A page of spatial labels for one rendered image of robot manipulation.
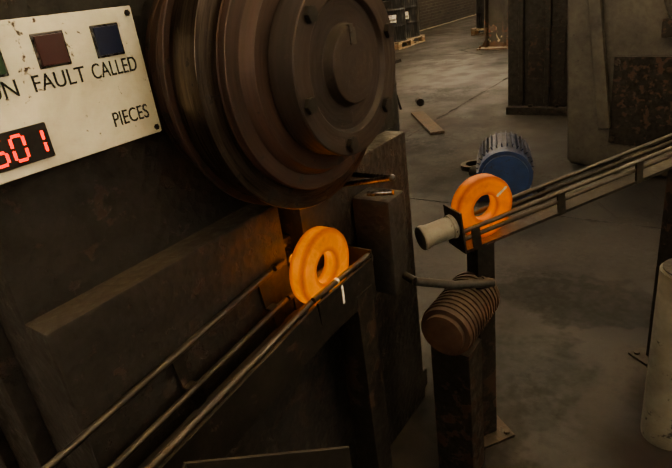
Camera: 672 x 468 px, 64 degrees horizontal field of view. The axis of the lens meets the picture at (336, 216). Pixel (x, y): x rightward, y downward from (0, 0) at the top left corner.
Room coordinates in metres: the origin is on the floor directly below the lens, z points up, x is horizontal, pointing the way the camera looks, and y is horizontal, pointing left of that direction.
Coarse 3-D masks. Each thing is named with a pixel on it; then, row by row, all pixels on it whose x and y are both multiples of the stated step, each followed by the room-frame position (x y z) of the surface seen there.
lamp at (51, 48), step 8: (40, 40) 0.70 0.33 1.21; (48, 40) 0.71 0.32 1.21; (56, 40) 0.72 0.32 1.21; (40, 48) 0.70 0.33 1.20; (48, 48) 0.71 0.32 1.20; (56, 48) 0.72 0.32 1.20; (64, 48) 0.72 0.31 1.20; (40, 56) 0.70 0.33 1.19; (48, 56) 0.70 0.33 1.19; (56, 56) 0.71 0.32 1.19; (64, 56) 0.72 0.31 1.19; (48, 64) 0.70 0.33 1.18
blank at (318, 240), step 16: (304, 240) 0.90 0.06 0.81; (320, 240) 0.91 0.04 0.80; (336, 240) 0.95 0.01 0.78; (304, 256) 0.87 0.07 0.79; (320, 256) 0.90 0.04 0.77; (336, 256) 0.94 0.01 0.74; (304, 272) 0.86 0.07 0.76; (336, 272) 0.94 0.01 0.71; (304, 288) 0.86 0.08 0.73; (320, 288) 0.89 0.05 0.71
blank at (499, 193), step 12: (468, 180) 1.18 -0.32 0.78; (480, 180) 1.16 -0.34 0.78; (492, 180) 1.17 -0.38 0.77; (456, 192) 1.17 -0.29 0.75; (468, 192) 1.15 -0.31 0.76; (480, 192) 1.16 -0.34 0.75; (492, 192) 1.17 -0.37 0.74; (504, 192) 1.18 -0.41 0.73; (456, 204) 1.15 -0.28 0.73; (468, 204) 1.15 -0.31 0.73; (492, 204) 1.19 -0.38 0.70; (504, 204) 1.18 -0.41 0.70; (468, 216) 1.15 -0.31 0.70; (480, 216) 1.19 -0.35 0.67; (492, 216) 1.17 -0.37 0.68; (480, 228) 1.16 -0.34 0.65
